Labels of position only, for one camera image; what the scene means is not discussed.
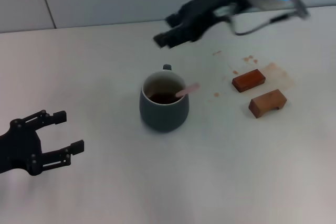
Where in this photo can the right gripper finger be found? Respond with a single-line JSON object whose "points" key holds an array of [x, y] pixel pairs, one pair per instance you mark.
{"points": [[173, 39], [176, 19]]}

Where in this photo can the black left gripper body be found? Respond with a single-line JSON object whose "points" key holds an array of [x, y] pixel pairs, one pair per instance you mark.
{"points": [[18, 150]]}

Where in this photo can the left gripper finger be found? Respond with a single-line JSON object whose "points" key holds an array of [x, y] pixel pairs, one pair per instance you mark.
{"points": [[77, 148], [60, 117]]}

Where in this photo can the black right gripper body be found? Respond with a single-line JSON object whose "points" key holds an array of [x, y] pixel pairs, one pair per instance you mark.
{"points": [[207, 6]]}

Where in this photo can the dark grey ceramic cup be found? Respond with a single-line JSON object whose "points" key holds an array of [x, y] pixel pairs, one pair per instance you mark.
{"points": [[162, 115]]}

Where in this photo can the dark reddish wooden block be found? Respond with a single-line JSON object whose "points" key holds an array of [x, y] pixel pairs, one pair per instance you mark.
{"points": [[248, 80]]}

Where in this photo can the light notched wooden block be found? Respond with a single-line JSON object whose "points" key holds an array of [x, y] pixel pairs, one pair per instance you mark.
{"points": [[265, 103]]}

